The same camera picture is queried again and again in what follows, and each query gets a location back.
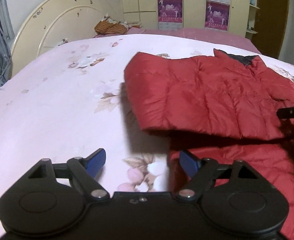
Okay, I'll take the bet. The red down jacket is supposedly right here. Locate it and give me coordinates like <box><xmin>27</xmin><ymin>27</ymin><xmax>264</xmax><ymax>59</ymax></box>
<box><xmin>124</xmin><ymin>49</ymin><xmax>294</xmax><ymax>239</ymax></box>

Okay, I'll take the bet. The floral white quilt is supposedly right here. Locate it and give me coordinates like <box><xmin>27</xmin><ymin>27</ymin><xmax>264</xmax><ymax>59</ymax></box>
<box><xmin>0</xmin><ymin>34</ymin><xmax>294</xmax><ymax>239</ymax></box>

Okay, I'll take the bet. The cream corner shelf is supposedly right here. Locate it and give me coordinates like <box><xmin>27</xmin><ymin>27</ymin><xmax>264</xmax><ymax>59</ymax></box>
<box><xmin>245</xmin><ymin>0</ymin><xmax>260</xmax><ymax>40</ymax></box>

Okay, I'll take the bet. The brown wooden door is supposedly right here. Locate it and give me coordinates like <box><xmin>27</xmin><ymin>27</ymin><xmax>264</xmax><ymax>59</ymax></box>
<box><xmin>251</xmin><ymin>0</ymin><xmax>289</xmax><ymax>59</ymax></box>

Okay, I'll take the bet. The purple poster lower right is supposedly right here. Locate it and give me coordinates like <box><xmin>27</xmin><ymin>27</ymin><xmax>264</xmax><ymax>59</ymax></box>
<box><xmin>204</xmin><ymin>1</ymin><xmax>230</xmax><ymax>31</ymax></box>

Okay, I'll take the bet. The purple poster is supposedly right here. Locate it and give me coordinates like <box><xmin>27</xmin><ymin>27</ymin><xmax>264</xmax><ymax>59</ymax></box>
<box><xmin>158</xmin><ymin>0</ymin><xmax>183</xmax><ymax>30</ymax></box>
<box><xmin>204</xmin><ymin>1</ymin><xmax>230</xmax><ymax>31</ymax></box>

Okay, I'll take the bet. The brown patterned pillow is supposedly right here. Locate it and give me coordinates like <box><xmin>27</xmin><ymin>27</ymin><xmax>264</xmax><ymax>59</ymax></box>
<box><xmin>94</xmin><ymin>14</ymin><xmax>141</xmax><ymax>35</ymax></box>

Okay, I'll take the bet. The cream wooden headboard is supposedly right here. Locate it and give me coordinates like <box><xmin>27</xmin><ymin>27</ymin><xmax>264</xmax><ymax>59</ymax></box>
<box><xmin>10</xmin><ymin>0</ymin><xmax>116</xmax><ymax>77</ymax></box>

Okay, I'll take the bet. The purple poster lower left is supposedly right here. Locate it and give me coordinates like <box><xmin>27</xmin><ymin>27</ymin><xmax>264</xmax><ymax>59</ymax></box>
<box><xmin>158</xmin><ymin>0</ymin><xmax>183</xmax><ymax>30</ymax></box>

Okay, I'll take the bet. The cream wardrobe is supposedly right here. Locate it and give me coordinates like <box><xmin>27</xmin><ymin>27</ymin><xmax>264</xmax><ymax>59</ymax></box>
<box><xmin>122</xmin><ymin>0</ymin><xmax>249</xmax><ymax>36</ymax></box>

